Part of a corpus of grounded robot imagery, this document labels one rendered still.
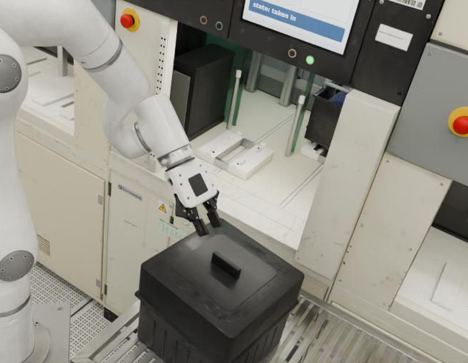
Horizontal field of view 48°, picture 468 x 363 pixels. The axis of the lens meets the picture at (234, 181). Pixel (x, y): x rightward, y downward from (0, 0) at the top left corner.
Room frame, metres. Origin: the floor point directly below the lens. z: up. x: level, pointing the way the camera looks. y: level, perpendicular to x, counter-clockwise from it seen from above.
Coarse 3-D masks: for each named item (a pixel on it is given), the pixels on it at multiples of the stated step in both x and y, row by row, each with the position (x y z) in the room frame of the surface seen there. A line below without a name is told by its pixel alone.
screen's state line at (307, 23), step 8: (256, 0) 1.32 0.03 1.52; (248, 8) 1.32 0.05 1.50; (256, 8) 1.31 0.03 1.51; (264, 8) 1.30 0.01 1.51; (272, 8) 1.30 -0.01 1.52; (280, 8) 1.29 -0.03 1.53; (272, 16) 1.29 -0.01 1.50; (280, 16) 1.28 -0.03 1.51; (288, 16) 1.28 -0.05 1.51; (296, 16) 1.27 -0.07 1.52; (304, 16) 1.26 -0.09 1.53; (296, 24) 1.27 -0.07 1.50; (304, 24) 1.26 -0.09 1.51; (312, 24) 1.25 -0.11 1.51; (320, 24) 1.24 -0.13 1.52; (328, 24) 1.23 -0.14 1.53; (320, 32) 1.24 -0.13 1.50; (328, 32) 1.23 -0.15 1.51; (336, 32) 1.22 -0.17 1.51; (336, 40) 1.22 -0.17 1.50
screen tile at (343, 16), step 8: (304, 0) 1.26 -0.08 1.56; (312, 0) 1.25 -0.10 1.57; (320, 0) 1.25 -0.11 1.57; (328, 0) 1.24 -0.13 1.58; (336, 0) 1.23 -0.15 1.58; (344, 0) 1.22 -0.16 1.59; (352, 0) 1.21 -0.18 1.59; (304, 8) 1.26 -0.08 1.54; (312, 8) 1.25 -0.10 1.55; (320, 8) 1.24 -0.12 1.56; (328, 8) 1.24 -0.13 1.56; (336, 8) 1.23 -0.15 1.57; (344, 8) 1.22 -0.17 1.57; (328, 16) 1.23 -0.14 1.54; (336, 16) 1.23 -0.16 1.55; (344, 16) 1.22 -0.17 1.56
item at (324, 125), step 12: (324, 84) 1.85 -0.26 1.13; (336, 84) 1.95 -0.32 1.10; (324, 96) 1.84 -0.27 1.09; (312, 108) 1.76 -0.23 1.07; (324, 108) 1.75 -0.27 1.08; (336, 108) 1.73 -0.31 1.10; (312, 120) 1.76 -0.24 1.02; (324, 120) 1.74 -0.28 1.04; (336, 120) 1.72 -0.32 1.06; (312, 132) 1.75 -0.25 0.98; (324, 132) 1.73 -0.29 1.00; (324, 144) 1.73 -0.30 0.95
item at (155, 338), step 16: (144, 304) 0.85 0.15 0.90; (144, 320) 0.85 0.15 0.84; (160, 320) 0.82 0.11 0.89; (144, 336) 0.84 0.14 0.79; (160, 336) 0.81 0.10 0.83; (176, 336) 0.79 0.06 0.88; (272, 336) 0.88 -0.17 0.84; (160, 352) 0.81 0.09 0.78; (176, 352) 0.78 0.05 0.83; (192, 352) 0.76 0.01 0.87; (256, 352) 0.83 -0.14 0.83
